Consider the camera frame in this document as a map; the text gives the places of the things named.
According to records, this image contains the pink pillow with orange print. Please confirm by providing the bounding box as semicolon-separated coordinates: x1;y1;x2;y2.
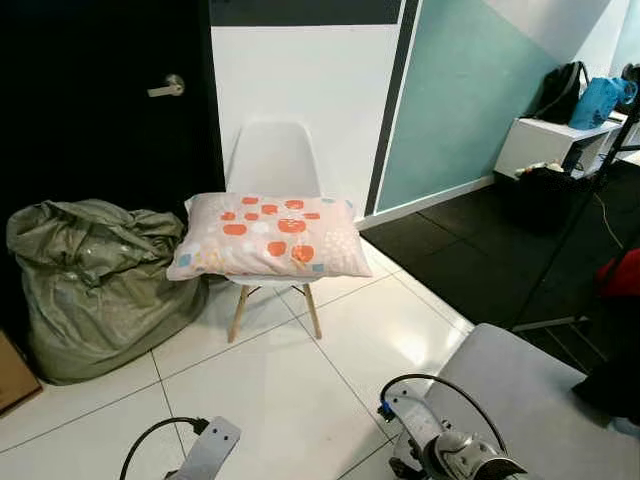
166;192;373;282

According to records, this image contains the white chair with wooden legs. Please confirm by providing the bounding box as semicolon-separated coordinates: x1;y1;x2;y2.
184;121;353;344

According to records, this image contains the red object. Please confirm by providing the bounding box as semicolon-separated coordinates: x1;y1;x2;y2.
597;248;640;301

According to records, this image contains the black stand pole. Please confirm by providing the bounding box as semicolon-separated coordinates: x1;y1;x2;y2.
510;95;640;333

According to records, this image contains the black waste bin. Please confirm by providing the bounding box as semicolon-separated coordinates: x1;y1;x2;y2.
505;165;591;233

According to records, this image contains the blue bag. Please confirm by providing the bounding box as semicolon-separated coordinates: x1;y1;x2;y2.
569;77;638;131

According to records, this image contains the black cloth bundle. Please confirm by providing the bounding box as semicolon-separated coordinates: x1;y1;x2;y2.
575;300;640;421

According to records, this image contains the white desk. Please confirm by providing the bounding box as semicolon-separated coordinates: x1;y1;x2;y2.
494;110;640;181

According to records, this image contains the black backpack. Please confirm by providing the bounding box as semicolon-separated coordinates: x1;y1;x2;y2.
530;61;591;125

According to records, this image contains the grey table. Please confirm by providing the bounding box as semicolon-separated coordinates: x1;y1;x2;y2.
340;322;640;480

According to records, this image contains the large green sack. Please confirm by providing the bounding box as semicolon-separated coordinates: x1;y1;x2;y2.
6;199;209;385

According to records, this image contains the black door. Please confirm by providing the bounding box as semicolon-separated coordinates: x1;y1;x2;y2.
0;0;226;351

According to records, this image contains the brown cardboard box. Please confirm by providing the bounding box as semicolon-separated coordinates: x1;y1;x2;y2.
0;330;43;416

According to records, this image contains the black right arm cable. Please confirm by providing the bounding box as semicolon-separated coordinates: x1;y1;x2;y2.
378;373;511;456

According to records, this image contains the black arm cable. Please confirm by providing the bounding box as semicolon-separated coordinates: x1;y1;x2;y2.
378;373;511;456
120;417;209;480

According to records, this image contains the silver door handle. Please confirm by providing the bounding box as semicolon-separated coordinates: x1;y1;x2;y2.
147;74;186;99

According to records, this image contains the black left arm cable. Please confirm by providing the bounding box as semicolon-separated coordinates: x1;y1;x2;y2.
120;417;209;480

